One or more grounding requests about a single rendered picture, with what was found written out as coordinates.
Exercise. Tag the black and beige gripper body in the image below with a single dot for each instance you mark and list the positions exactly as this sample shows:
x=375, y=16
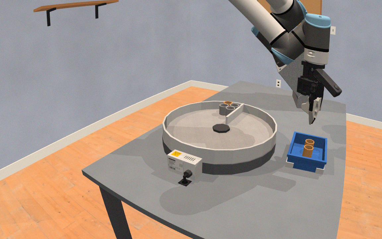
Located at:
x=308, y=81

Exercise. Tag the blue crate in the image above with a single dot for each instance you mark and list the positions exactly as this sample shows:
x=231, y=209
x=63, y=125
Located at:
x=319, y=155

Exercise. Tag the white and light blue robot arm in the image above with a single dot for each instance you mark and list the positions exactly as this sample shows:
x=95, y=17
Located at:
x=275, y=31

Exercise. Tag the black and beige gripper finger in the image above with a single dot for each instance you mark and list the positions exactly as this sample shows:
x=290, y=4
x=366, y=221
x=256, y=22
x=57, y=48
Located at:
x=309, y=106
x=318, y=105

